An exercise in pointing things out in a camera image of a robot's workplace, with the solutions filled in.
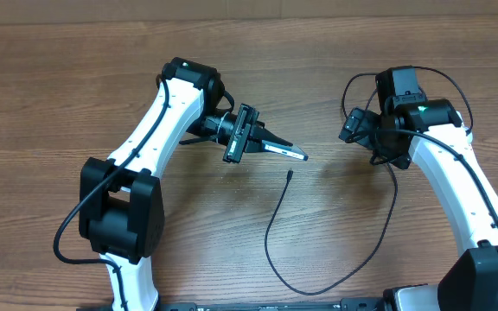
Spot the black USB charging cable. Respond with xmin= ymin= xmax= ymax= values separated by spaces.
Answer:
xmin=264 ymin=66 xmax=475 ymax=297

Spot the blue Samsung Galaxy smartphone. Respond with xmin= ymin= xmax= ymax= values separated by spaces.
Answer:
xmin=264 ymin=143 xmax=309 ymax=161

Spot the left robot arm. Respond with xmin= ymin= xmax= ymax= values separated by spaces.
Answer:
xmin=79 ymin=57 xmax=308 ymax=310

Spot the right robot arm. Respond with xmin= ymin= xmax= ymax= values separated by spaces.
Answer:
xmin=340 ymin=66 xmax=498 ymax=310

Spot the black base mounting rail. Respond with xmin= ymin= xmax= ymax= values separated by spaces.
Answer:
xmin=75 ymin=296 xmax=388 ymax=311

